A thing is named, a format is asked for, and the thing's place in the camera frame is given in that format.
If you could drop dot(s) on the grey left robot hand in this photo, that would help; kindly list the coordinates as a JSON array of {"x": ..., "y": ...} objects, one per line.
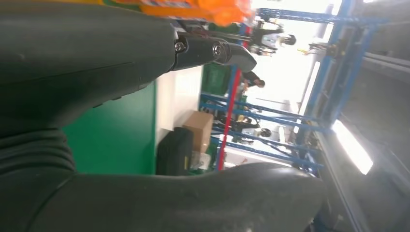
[{"x": 80, "y": 57}]

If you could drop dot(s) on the green table mat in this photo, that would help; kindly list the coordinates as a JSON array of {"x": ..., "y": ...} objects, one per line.
[{"x": 112, "y": 141}]

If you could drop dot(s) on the black zippered carrying case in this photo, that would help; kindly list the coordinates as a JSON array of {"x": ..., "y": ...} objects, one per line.
[{"x": 174, "y": 152}]

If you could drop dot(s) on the green plastic crate stack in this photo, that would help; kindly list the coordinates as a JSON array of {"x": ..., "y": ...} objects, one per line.
[{"x": 214, "y": 78}]

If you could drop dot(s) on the brown cardboard box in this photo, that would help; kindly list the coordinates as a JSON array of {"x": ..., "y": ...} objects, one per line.
[{"x": 200, "y": 129}]

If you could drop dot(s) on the clear plastic jug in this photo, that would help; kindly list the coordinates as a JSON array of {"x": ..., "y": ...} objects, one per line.
[{"x": 200, "y": 160}]

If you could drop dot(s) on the red barrier pole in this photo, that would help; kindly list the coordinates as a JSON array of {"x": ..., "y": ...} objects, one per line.
[{"x": 229, "y": 112}]

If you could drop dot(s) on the background person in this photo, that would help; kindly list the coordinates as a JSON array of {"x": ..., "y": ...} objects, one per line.
[
  {"x": 254, "y": 81},
  {"x": 272, "y": 40}
]

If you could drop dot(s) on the blue shelving rack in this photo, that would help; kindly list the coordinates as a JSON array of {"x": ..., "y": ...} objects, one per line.
[{"x": 288, "y": 16}]

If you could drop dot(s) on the ceiling strip light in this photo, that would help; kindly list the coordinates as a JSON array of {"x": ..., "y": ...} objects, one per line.
[{"x": 352, "y": 147}]

